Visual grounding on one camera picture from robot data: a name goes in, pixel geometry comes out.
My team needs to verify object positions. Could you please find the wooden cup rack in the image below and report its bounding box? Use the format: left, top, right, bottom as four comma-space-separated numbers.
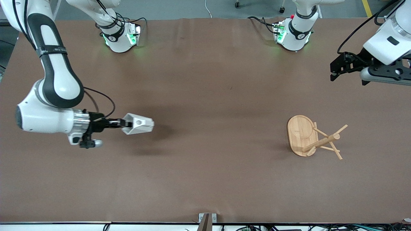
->
287, 115, 348, 160

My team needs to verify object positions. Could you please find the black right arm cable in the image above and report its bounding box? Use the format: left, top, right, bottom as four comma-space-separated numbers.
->
83, 87, 116, 122

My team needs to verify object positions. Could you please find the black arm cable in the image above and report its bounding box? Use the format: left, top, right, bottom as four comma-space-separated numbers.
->
83, 87, 116, 122
337, 0, 402, 56

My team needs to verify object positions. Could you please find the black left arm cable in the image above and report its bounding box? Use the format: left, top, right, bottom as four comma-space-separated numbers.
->
337, 0, 402, 56

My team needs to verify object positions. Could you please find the black left base cable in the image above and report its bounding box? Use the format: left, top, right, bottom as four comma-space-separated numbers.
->
247, 15, 278, 35

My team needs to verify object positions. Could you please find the black base cable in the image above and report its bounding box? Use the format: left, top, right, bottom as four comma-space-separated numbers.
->
95, 0, 147, 36
247, 15, 278, 35

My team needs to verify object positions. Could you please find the black right base cable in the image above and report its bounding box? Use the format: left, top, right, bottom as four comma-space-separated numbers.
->
95, 0, 147, 36

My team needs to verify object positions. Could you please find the grey metal camera bracket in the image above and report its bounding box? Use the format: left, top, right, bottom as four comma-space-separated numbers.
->
197, 212, 217, 231

